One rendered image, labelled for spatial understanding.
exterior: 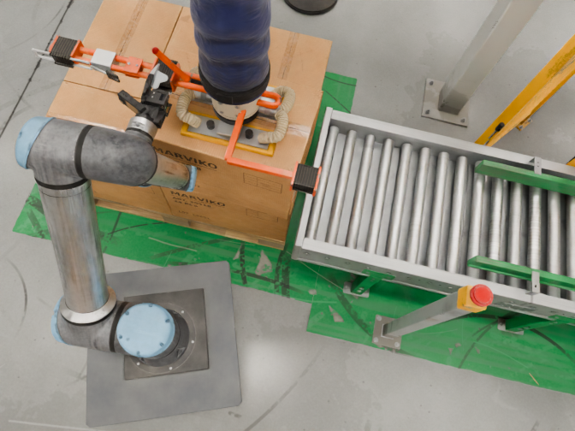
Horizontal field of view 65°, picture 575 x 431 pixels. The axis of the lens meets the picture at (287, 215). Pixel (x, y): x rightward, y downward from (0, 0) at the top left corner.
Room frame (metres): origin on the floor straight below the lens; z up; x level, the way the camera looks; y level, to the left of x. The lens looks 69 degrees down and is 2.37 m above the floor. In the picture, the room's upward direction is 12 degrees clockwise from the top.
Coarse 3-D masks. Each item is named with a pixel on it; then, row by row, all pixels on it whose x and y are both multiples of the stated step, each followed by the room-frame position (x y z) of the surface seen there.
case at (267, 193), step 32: (192, 64) 1.07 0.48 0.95; (320, 96) 1.05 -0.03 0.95; (288, 128) 0.88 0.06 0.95; (192, 160) 0.72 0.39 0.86; (224, 160) 0.71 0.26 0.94; (256, 160) 0.73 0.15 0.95; (288, 160) 0.76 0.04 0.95; (224, 192) 0.71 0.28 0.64; (256, 192) 0.69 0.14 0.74; (288, 192) 0.68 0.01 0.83
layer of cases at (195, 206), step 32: (128, 0) 1.69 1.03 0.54; (96, 32) 1.45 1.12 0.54; (128, 32) 1.49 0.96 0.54; (160, 32) 1.53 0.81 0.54; (192, 32) 1.57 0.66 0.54; (288, 32) 1.70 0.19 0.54; (288, 64) 1.50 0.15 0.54; (320, 64) 1.54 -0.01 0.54; (64, 96) 1.06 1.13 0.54; (96, 96) 1.09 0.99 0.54; (96, 192) 0.74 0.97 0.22; (128, 192) 0.73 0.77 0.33; (160, 192) 0.73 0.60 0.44; (192, 192) 0.72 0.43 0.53; (224, 224) 0.72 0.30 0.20; (256, 224) 0.71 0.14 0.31; (288, 224) 0.71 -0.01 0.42
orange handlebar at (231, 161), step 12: (84, 48) 0.94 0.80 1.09; (84, 60) 0.90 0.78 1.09; (120, 60) 0.93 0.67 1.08; (132, 60) 0.93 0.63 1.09; (120, 72) 0.89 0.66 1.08; (132, 72) 0.89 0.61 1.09; (144, 72) 0.90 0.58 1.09; (180, 84) 0.88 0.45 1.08; (192, 84) 0.89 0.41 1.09; (264, 96) 0.91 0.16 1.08; (276, 96) 0.91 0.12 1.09; (240, 120) 0.79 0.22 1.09; (228, 144) 0.69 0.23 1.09; (228, 156) 0.65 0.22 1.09; (252, 168) 0.63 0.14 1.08; (264, 168) 0.63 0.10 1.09; (276, 168) 0.64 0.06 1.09
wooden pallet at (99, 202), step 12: (96, 204) 0.74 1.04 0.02; (108, 204) 0.75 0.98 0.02; (120, 204) 0.77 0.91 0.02; (144, 216) 0.73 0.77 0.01; (156, 216) 0.74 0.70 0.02; (168, 216) 0.73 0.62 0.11; (204, 228) 0.73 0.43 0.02; (216, 228) 0.74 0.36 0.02; (228, 228) 0.72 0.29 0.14; (252, 240) 0.72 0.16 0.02; (264, 240) 0.71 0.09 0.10; (276, 240) 0.71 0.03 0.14
